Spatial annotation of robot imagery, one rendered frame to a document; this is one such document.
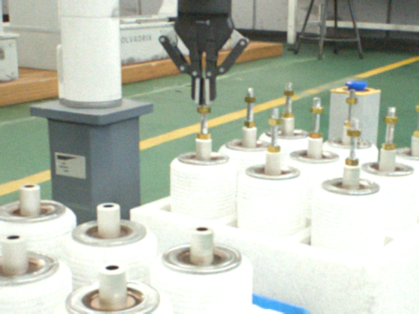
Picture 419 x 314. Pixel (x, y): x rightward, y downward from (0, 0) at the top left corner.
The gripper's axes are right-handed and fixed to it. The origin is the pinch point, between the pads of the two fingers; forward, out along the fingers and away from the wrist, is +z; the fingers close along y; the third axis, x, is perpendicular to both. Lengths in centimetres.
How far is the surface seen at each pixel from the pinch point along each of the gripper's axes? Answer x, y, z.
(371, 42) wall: -514, -26, 31
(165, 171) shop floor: -85, 29, 35
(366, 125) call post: -31.8, -23.3, 9.5
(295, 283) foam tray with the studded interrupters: 15.6, -15.5, 21.6
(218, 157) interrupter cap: -1.1, -2.1, 9.8
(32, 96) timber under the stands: -183, 112, 33
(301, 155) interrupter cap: -5.8, -13.7, 9.8
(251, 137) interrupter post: -9.6, -5.6, 8.4
